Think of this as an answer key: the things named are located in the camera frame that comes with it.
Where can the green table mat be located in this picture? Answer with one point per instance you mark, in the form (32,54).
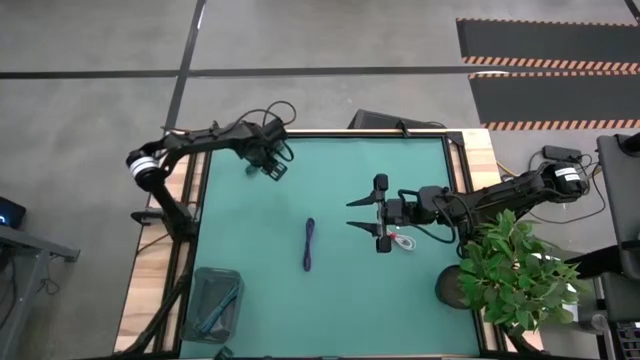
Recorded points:
(340,300)

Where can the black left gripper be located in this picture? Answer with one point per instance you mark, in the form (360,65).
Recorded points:
(267,145)

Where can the black monitor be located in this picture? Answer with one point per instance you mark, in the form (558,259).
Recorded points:
(375,121)

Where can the dark device with blue light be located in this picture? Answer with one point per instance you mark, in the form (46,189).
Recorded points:
(10,212)

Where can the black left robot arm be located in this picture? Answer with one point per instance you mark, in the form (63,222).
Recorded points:
(200,137)

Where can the black cart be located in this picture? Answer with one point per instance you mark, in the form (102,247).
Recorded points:
(622,200)

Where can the black power adapter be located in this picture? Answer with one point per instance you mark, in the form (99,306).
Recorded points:
(560,151)

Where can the black plant pot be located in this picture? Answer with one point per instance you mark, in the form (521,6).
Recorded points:
(447,290)

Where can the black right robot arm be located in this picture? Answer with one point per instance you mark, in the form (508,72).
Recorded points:
(515,190)

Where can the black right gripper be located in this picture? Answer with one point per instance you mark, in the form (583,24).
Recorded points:
(400,211)

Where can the black hazard-striped floor mat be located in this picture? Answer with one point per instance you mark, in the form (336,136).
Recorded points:
(545,40)
(555,100)

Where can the green leafy plant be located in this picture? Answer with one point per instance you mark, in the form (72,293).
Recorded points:
(515,270)

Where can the black mesh bin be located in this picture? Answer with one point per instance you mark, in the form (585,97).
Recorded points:
(192,320)

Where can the grey desk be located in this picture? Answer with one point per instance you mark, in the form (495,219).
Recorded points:
(25,245)

